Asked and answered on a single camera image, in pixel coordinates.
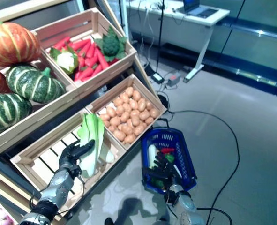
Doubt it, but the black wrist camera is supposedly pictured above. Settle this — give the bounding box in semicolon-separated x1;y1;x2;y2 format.
70;165;82;179
164;190;179;207

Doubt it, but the black tripod pole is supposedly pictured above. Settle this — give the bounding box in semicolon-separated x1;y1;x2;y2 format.
156;0;165;74

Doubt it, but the grey box with red button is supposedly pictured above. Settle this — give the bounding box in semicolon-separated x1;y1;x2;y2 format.
167;74;183;87

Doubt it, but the green broccoli with leaves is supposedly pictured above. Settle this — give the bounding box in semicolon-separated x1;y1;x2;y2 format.
94;25;128;63

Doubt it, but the blue plastic shopping basket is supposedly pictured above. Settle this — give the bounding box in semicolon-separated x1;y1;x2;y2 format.
141;118;198;195

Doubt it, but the grey laptop computer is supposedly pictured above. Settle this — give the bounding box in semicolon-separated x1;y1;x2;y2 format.
177;0;218;18

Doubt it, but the black power adapter brick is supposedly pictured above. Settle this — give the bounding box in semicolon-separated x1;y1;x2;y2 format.
149;72;165;84

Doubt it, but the long black floor cable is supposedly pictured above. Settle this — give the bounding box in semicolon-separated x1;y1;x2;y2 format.
168;109;240;210

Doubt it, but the white cauliflower with leaves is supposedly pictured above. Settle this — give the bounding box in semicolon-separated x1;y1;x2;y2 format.
49;46;79;75

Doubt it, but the red carrot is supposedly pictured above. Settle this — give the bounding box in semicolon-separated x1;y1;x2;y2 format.
95;46;110;70
70;38;92;51
74;67;95;82
52;36;71;50

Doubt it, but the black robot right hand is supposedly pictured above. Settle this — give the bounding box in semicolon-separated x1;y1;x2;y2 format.
142;152;183;188

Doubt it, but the blue metal wall shelf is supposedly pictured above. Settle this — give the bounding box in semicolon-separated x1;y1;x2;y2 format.
206;58;277;94
222;22;277;45

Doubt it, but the green striped pumpkin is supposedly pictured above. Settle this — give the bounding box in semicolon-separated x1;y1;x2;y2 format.
6;65;67;104
0;93;33;141

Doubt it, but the large light wooden crate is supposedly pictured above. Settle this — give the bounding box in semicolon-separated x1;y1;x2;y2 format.
0;30;80;155

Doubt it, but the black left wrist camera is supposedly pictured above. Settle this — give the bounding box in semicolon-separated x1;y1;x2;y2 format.
70;165;82;179

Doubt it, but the wooden tiered display stand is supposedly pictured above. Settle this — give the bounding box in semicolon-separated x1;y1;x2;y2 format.
0;0;167;225

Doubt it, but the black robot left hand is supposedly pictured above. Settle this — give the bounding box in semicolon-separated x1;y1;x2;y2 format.
58;140;96;169

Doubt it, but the white office desk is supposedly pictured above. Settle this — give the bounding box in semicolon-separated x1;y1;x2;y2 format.
126;0;231;83

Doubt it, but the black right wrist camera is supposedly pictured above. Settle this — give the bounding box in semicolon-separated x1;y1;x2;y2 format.
164;190;179;207

